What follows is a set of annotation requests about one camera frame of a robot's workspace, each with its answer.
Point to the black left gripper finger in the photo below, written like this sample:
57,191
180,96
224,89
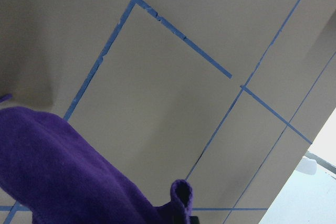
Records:
193,219

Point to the purple towel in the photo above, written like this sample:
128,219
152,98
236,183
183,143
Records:
51,169

